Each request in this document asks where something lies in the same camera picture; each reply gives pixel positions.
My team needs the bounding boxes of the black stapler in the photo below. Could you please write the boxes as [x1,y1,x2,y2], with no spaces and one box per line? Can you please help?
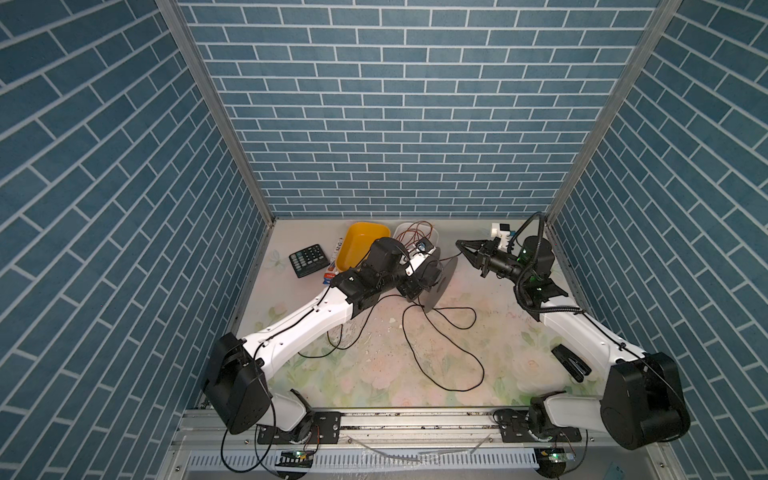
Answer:
[551,344,592,383]

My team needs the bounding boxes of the red cable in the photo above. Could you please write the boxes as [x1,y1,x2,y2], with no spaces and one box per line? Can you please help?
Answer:
[395,220,436,253]

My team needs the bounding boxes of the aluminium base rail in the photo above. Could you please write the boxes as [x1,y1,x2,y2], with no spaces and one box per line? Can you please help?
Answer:
[158,407,684,479]

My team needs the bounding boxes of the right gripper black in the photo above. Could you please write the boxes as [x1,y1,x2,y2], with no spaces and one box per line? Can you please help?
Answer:
[457,239,530,288]

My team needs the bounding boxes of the yellow plastic tub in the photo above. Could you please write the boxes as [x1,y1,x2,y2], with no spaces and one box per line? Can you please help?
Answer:
[336,222,390,272]

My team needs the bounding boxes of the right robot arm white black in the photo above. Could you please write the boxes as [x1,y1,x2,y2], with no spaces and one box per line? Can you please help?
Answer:
[456,236,691,450]

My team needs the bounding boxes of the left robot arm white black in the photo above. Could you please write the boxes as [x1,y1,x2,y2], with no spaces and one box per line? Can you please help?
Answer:
[201,237,442,441]

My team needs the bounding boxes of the grey perforated cable spool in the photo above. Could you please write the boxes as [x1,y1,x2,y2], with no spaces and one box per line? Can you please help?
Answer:
[421,256,458,312]

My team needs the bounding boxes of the pencil box blue white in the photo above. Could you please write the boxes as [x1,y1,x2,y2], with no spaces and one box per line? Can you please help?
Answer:
[323,237,344,285]

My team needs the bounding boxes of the black calculator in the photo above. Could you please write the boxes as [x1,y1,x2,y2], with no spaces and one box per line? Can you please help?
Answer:
[289,244,330,278]

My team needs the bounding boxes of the black cable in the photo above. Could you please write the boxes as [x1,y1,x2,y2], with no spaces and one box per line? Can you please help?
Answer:
[297,251,486,394]

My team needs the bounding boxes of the white plastic tub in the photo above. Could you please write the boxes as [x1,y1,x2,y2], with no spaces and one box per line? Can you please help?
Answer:
[391,220,439,251]

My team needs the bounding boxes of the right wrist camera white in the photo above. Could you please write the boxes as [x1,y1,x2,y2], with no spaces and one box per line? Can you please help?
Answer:
[491,223,516,250]

